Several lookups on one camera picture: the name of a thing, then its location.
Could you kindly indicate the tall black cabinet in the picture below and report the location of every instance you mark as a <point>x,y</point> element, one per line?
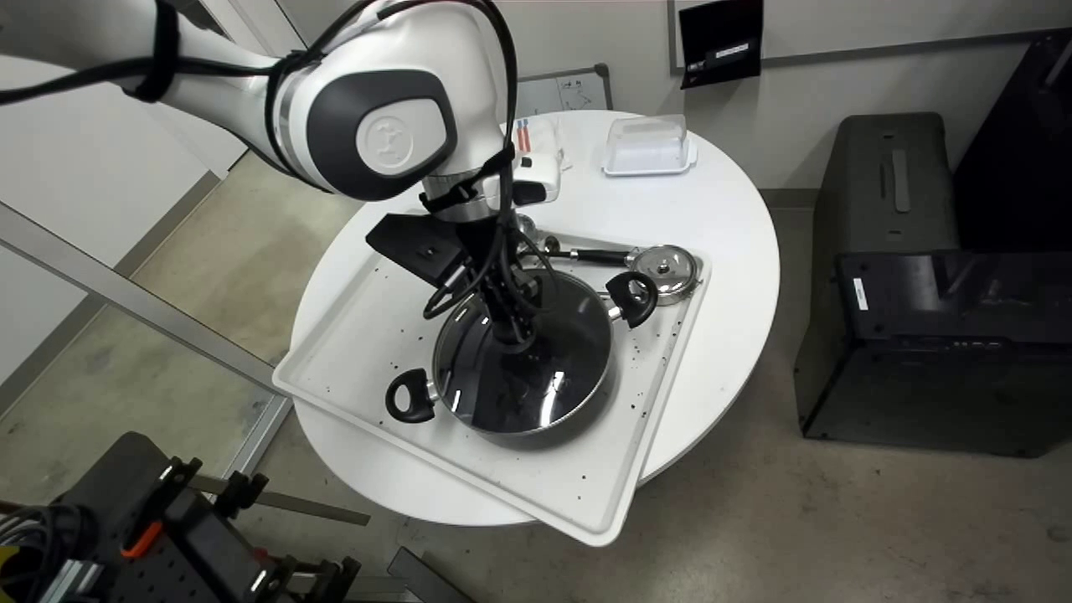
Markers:
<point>1025,144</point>

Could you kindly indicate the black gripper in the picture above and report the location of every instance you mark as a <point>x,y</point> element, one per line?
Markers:
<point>510,262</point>

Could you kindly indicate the black marker holder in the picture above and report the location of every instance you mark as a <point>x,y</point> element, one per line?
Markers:
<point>720,38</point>

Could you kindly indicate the large wall whiteboard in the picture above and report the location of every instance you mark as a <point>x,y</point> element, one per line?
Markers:
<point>893,17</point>

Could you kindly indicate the white plastic tray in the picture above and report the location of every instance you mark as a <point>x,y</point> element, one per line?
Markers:
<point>357,336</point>

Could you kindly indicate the black printer cabinet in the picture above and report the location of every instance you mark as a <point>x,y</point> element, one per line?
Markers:
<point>925,345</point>

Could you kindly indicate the black cooking pot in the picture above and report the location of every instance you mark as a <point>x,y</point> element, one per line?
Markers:
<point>409,397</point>

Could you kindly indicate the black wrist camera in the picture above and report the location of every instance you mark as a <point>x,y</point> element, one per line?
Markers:
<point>415,247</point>

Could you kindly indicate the aluminium frame bar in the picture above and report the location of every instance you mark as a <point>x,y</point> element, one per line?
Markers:
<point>110,294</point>

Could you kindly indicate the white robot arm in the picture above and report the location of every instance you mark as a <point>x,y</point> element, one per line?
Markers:
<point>380,122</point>

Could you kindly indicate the black equipment cart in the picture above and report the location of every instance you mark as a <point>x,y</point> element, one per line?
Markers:
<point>135,525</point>

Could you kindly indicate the clear plastic container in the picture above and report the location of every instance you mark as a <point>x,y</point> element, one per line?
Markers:
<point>647,144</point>

